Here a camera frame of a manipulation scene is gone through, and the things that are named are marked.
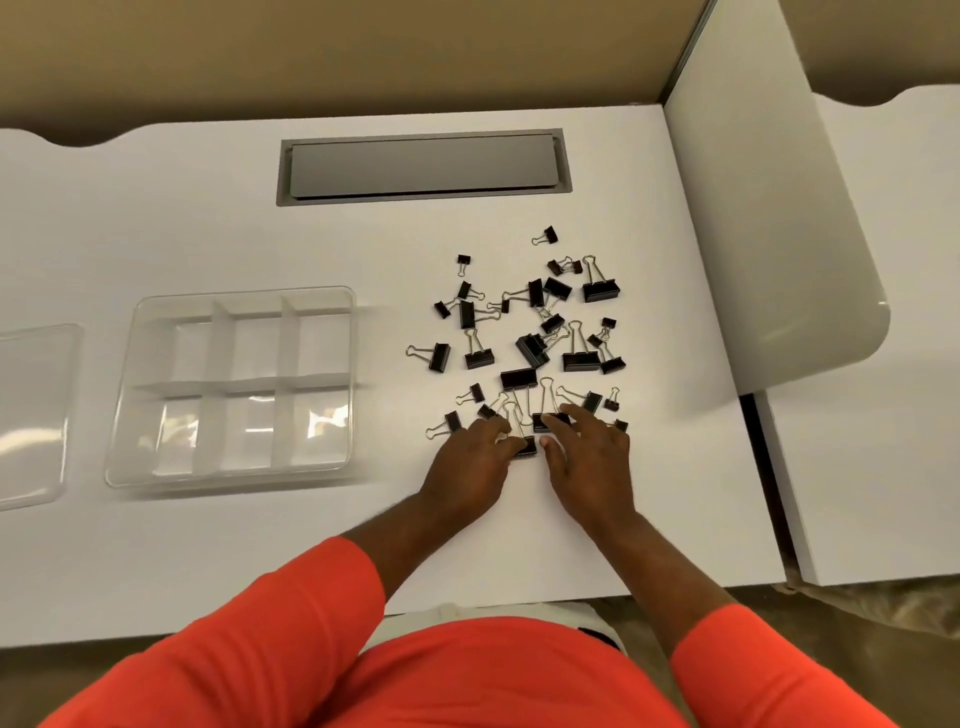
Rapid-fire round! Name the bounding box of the large black binder clip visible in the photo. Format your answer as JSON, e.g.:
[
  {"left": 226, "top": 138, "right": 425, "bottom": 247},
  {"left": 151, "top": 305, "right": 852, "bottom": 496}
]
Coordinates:
[
  {"left": 498, "top": 399, "right": 541, "bottom": 461},
  {"left": 531, "top": 377, "right": 573, "bottom": 436}
]

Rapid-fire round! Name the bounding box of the person's left forearm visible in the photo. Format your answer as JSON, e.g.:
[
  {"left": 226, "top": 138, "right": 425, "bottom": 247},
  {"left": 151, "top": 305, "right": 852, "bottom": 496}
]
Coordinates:
[{"left": 341, "top": 489, "right": 453, "bottom": 603}]

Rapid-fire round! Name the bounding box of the grey desk cable hatch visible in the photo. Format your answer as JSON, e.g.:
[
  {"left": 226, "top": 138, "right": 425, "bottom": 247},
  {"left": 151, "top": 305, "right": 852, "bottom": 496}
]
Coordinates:
[{"left": 276, "top": 129, "right": 575, "bottom": 208}]

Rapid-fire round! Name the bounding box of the white desk divider panel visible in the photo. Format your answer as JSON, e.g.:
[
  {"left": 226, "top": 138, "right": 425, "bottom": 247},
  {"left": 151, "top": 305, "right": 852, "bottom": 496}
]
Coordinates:
[{"left": 663, "top": 0, "right": 893, "bottom": 396}]

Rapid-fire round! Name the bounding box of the orange long-sleeve shirt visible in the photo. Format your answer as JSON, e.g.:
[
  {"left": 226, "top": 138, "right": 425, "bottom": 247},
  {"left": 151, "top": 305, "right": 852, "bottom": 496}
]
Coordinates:
[{"left": 37, "top": 535, "right": 895, "bottom": 728}]

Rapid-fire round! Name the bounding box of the person's right hand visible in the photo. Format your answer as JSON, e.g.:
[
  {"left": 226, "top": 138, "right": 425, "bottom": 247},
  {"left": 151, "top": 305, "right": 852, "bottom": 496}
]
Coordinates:
[{"left": 539, "top": 403, "right": 640, "bottom": 536}]

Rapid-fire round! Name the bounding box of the person's left hand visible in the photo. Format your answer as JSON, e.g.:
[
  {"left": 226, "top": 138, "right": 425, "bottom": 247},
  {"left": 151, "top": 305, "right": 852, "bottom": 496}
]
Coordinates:
[{"left": 418, "top": 415, "right": 531, "bottom": 528}]

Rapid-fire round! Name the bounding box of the clear plastic lid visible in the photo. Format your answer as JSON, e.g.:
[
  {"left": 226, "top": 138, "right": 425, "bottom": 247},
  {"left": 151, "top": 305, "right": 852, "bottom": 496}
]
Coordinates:
[{"left": 0, "top": 323, "right": 86, "bottom": 513}]

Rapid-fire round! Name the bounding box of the pile of black binder clips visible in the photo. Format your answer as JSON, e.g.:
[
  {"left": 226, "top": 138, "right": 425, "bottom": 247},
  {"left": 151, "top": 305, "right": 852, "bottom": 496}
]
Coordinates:
[{"left": 405, "top": 225, "right": 631, "bottom": 444}]

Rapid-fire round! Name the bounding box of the clear plastic compartment tray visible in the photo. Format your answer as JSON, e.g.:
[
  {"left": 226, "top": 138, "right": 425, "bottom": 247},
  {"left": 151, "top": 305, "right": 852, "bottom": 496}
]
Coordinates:
[{"left": 103, "top": 285, "right": 358, "bottom": 489}]

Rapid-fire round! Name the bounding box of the person's right forearm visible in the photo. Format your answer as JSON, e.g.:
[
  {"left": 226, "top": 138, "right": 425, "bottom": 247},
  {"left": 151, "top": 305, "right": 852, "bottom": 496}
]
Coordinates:
[{"left": 579, "top": 511, "right": 738, "bottom": 651}]

